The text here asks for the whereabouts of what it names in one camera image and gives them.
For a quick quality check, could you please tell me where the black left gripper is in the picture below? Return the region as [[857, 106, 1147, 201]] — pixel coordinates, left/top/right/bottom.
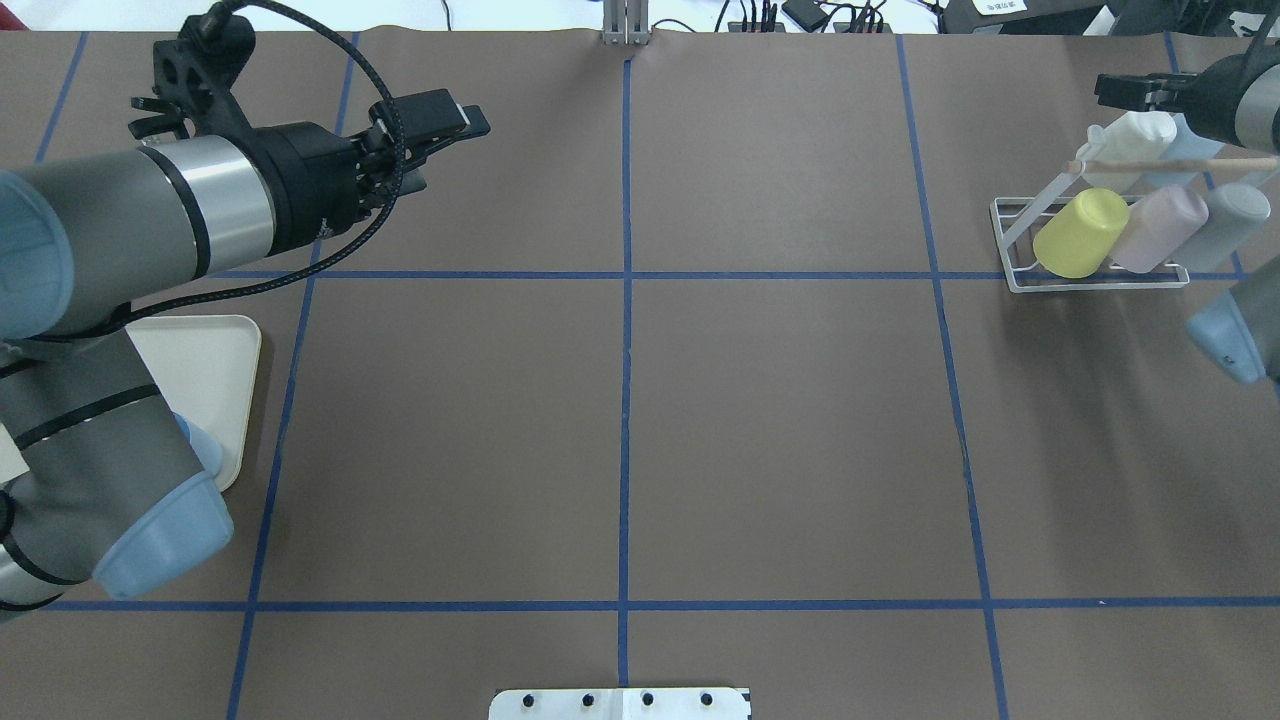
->
[[129, 12, 492, 256]]

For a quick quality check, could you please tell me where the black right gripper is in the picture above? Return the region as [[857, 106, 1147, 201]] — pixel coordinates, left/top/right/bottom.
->
[[1094, 55, 1263, 150]]

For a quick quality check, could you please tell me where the pale green plastic cup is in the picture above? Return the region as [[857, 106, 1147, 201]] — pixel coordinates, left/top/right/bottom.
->
[[1076, 111, 1178, 164]]

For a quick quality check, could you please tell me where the pink plastic cup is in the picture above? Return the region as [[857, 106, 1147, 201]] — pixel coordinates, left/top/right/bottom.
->
[[1108, 184, 1210, 274]]

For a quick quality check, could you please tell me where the grey plastic cup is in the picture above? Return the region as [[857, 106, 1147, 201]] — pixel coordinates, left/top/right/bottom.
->
[[1171, 182, 1272, 273]]

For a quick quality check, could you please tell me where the yellow plastic cup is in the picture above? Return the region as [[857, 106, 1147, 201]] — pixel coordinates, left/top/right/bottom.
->
[[1032, 188, 1132, 281]]

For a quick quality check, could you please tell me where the light blue plastic cup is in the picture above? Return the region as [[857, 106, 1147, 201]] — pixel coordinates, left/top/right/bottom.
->
[[1144, 113, 1224, 188]]

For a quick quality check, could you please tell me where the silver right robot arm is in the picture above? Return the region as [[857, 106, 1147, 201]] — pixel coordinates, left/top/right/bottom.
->
[[1094, 45, 1279, 384]]

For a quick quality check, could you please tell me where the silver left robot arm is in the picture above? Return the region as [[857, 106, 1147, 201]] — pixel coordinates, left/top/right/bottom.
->
[[1, 1, 492, 621]]

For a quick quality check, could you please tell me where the cream plastic tray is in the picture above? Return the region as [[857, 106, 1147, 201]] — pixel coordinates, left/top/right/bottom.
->
[[125, 315, 262, 492]]

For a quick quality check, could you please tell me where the white wire cup rack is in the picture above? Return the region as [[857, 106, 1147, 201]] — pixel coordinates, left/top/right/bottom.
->
[[989, 152, 1280, 293]]

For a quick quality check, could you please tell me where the grey aluminium frame post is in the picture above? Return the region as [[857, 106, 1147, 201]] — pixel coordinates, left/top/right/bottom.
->
[[600, 0, 652, 47]]

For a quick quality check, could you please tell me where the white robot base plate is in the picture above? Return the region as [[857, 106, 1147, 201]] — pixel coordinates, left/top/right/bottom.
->
[[488, 687, 753, 719]]

